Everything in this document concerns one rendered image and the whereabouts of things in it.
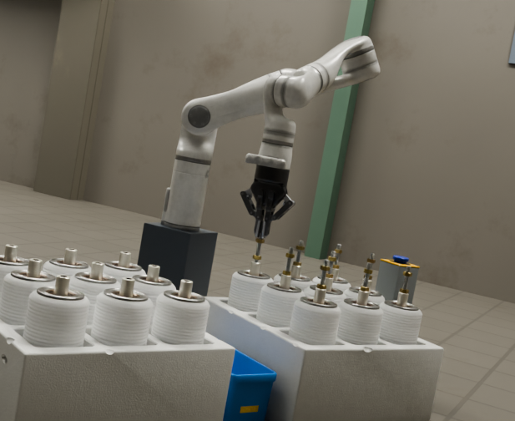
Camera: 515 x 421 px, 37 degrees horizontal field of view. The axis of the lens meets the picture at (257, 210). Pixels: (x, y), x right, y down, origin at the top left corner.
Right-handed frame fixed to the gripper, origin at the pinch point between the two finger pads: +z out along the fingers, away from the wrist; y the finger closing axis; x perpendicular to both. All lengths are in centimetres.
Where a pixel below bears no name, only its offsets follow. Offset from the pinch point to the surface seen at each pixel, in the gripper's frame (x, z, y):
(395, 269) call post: -25.8, 5.8, -27.6
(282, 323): 11.4, 17.2, -11.6
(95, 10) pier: -259, -81, 211
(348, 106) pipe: -239, -46, 39
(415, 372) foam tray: 0.2, 22.9, -39.1
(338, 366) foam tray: 17.8, 21.2, -25.9
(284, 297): 11.7, 11.8, -11.0
